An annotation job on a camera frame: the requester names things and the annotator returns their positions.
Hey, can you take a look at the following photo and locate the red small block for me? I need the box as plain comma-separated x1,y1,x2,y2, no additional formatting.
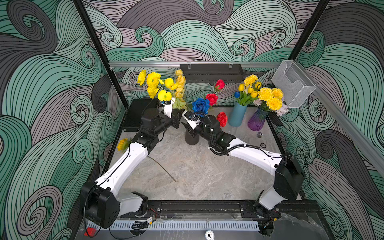
84,228,98,238

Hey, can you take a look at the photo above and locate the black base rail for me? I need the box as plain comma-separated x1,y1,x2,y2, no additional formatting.
147,200,320,220

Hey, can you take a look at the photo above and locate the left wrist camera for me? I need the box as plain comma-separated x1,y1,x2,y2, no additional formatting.
162,97,175,118

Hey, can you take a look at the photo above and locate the black ribbed hard case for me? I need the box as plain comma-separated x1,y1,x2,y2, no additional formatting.
123,98,160,132

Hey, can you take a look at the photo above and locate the red rose stem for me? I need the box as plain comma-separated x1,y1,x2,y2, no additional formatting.
205,79,228,128

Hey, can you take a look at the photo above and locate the black cylindrical vase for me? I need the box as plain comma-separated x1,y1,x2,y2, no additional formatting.
185,127,200,146

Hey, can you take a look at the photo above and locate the blue rose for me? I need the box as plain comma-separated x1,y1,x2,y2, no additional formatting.
192,99,210,114

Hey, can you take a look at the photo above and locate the black hanging tray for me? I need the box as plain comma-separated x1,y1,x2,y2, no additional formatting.
180,64,244,84

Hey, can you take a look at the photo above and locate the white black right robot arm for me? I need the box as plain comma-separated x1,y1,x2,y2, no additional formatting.
183,111,305,218

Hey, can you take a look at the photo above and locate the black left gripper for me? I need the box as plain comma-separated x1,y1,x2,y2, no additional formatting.
150,109,183,139

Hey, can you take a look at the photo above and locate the clear acrylic wall box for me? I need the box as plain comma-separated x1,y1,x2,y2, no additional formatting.
272,60,317,108

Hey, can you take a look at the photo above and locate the yellow carnation bouquet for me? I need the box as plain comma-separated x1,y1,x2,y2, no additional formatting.
253,87,290,117

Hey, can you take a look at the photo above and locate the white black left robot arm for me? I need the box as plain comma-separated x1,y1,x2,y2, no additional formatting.
81,108,184,229

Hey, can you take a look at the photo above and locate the yellow flower bunch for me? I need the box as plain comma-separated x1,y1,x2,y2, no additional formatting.
137,69,187,110

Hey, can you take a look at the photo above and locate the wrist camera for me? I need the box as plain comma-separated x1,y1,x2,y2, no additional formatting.
162,97,175,118
182,111,201,130

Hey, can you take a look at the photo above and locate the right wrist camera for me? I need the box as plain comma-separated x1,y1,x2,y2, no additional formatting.
182,111,201,130

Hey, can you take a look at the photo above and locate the purple glass vase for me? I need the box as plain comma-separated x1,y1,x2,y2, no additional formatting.
248,109,268,132

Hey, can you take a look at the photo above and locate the yellow tulip bouquet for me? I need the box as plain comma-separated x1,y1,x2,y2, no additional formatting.
234,75,262,106

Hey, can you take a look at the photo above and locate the white slotted cable duct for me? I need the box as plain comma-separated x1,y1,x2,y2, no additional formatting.
87,220,260,231

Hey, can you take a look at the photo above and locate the teal ceramic vase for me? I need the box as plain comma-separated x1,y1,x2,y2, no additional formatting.
228,103,247,127

